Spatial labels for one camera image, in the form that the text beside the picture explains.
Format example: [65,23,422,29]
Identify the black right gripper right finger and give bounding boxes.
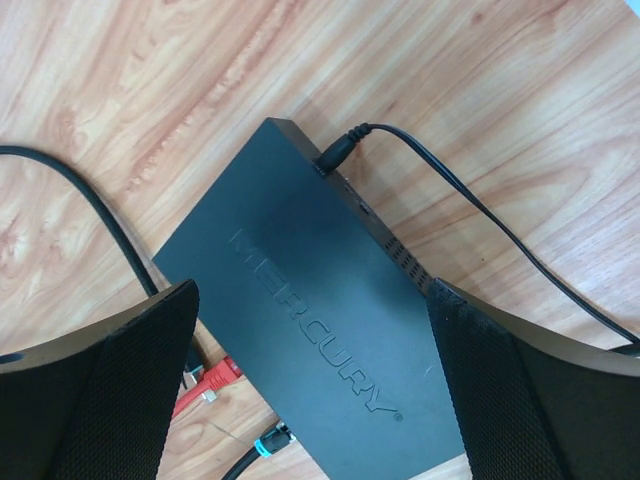
[426,279,639,479]

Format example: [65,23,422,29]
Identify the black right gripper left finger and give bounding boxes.
[1,280,199,479]

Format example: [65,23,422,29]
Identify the black network switch box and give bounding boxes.
[154,118,463,479]

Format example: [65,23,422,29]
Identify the thin black power cable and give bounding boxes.
[313,123,640,359]

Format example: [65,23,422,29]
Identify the red ethernet cable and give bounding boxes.
[172,355,244,417]

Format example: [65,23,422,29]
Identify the thick black ethernet cable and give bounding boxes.
[0,144,296,480]

